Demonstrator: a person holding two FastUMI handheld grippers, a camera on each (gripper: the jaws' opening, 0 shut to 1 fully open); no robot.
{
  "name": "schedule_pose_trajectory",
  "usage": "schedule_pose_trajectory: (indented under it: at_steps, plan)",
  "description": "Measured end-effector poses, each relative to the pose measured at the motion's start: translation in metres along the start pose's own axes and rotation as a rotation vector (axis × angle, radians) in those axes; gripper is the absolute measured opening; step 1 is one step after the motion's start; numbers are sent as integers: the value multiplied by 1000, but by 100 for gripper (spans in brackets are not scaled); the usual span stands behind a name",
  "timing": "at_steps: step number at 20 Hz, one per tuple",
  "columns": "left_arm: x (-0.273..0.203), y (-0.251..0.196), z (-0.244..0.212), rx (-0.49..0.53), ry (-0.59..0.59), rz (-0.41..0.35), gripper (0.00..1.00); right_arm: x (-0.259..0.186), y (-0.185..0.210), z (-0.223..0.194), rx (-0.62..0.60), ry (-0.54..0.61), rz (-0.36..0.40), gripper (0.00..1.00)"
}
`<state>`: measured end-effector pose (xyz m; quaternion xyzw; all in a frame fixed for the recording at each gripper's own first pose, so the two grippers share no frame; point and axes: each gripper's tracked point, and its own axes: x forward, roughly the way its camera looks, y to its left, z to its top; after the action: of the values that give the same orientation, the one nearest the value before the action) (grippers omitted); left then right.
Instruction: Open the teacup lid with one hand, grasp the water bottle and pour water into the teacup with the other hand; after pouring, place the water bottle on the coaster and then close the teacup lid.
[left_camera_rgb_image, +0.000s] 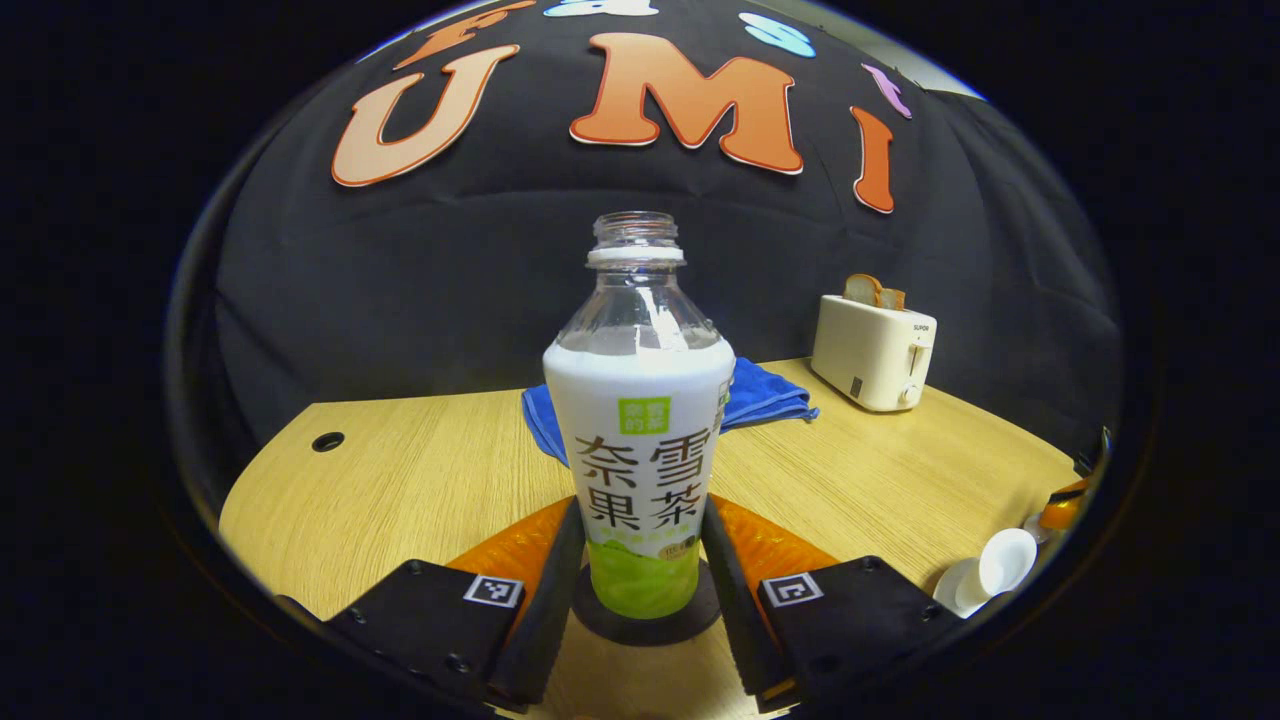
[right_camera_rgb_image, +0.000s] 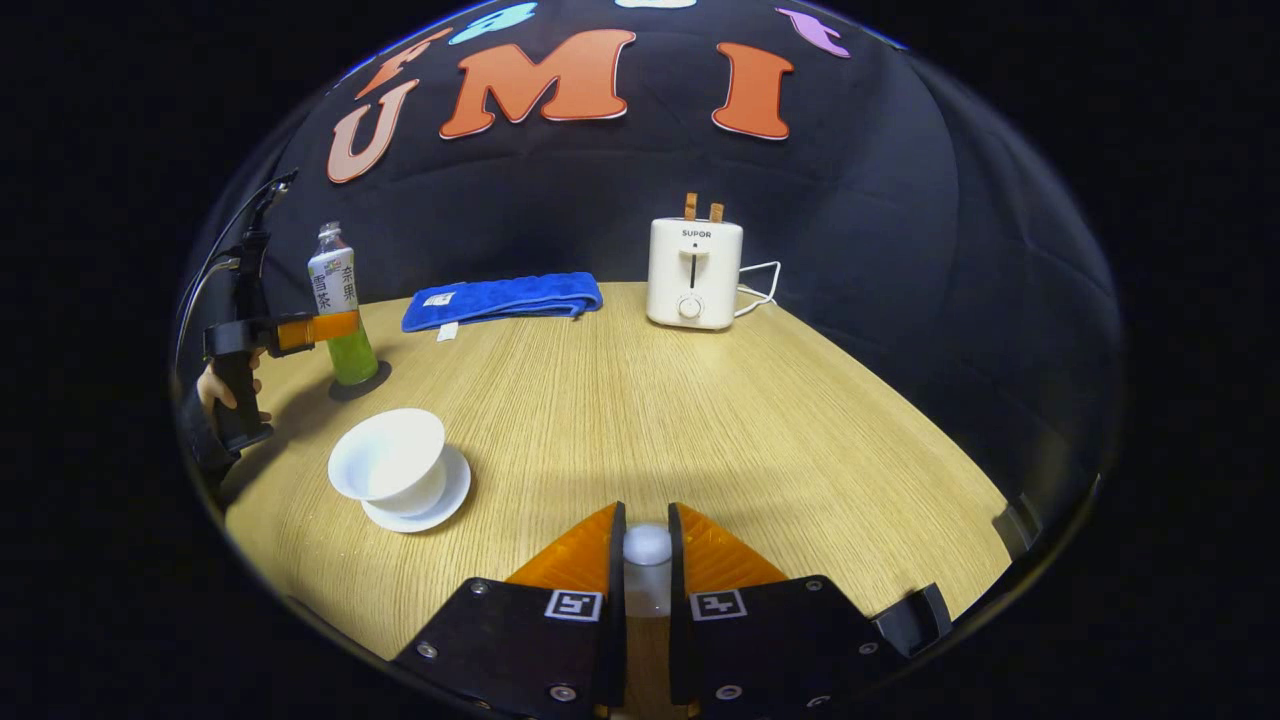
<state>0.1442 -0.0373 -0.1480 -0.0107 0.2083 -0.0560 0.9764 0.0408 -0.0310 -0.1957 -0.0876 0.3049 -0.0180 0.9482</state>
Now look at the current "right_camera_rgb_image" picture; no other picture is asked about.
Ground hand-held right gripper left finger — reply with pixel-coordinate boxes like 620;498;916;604
392;502;628;716

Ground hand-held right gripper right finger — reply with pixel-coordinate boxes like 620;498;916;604
668;502;901;719

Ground clear plastic water bottle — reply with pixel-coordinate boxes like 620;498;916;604
307;222;381;387

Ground dark round coaster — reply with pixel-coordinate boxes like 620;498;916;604
329;360;393;403

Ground white teacup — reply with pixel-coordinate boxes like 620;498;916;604
328;408;448;517

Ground white saucer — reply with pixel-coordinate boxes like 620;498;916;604
360;444;473;534

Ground blue towel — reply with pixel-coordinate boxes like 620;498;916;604
401;272;604;343

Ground cream toaster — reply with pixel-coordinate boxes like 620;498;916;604
646;217;745;332

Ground black table bracket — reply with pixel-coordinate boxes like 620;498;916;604
993;495;1043;553
870;583;953;658

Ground white power cable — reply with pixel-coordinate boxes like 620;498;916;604
735;262;782;320

